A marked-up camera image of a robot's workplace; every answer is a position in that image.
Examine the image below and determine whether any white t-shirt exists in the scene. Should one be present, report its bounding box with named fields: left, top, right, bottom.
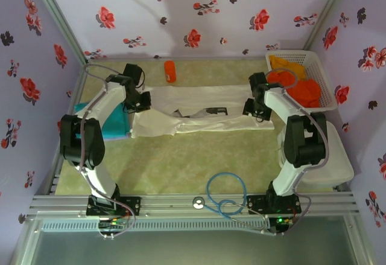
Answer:
left=130, top=84, right=275, bottom=139

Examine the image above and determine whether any teal folded t-shirt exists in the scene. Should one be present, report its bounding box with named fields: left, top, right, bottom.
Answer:
left=74, top=101, right=132, bottom=141

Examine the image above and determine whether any orange plastic bottle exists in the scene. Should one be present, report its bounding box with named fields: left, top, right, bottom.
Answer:
left=163, top=60, right=177, bottom=84

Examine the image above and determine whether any yellow t-shirt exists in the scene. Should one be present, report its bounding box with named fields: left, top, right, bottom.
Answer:
left=268, top=54, right=307, bottom=80

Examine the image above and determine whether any orange t-shirt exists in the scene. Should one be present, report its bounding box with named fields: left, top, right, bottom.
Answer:
left=267, top=68, right=322, bottom=108

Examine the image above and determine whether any white plastic laundry basket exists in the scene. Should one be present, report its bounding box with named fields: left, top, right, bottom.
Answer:
left=264, top=49, right=338, bottom=112

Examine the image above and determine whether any white plastic bin lid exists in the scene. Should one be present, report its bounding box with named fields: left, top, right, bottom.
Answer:
left=276, top=123, right=355, bottom=187

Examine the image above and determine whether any blue stethoscope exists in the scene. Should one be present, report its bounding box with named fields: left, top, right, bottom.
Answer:
left=192, top=172, right=271, bottom=232

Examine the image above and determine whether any aluminium side rail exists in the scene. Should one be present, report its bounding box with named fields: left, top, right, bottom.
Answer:
left=45, top=61, right=90, bottom=196

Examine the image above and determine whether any grey right arm cable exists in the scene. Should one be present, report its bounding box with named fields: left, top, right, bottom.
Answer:
left=265, top=68, right=330, bottom=235

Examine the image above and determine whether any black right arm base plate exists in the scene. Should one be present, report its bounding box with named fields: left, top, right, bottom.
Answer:
left=246, top=194, right=302, bottom=216

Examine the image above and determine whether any aluminium frame rail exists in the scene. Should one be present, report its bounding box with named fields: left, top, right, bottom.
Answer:
left=30, top=194, right=359, bottom=217

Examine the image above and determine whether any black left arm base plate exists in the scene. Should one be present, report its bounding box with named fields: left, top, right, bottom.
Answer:
left=86, top=196, right=142, bottom=217

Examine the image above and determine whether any aluminium frame post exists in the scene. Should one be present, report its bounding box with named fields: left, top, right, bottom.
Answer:
left=28, top=0, right=90, bottom=63
left=303, top=0, right=353, bottom=57

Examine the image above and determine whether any slotted grey cable duct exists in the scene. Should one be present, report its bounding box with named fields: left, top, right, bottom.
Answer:
left=40, top=218, right=272, bottom=232

